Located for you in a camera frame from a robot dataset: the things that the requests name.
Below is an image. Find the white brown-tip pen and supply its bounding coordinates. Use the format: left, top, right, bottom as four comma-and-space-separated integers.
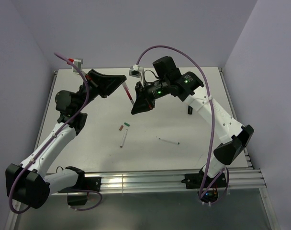
120, 129, 128, 148

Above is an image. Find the aluminium rail frame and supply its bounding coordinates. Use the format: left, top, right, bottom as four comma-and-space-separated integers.
4, 68, 280, 230

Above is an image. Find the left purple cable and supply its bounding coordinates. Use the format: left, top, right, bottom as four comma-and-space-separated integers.
8, 52, 103, 214

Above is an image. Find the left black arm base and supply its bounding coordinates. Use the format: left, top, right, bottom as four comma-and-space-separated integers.
58, 176, 103, 210

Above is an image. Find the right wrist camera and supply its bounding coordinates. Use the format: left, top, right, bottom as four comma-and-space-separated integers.
129, 64, 144, 84

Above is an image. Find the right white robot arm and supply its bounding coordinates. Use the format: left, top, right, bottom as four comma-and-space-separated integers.
129, 56, 254, 187

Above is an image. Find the white green-tip pen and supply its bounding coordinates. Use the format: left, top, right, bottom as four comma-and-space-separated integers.
158, 138, 180, 145

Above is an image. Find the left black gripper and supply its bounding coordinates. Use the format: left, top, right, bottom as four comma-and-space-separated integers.
75, 70, 127, 112

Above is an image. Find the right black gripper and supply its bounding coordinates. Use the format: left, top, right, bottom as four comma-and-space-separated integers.
131, 78, 169, 114

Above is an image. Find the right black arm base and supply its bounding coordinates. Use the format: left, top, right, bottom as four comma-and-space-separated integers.
181, 171, 228, 203

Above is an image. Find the black orange highlighter pen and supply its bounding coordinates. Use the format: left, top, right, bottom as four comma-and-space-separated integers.
188, 106, 193, 115

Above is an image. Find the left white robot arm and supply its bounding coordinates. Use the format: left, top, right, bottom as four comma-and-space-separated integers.
5, 69, 127, 214

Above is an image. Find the red pink pen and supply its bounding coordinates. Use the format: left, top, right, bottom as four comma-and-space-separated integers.
122, 82, 134, 105

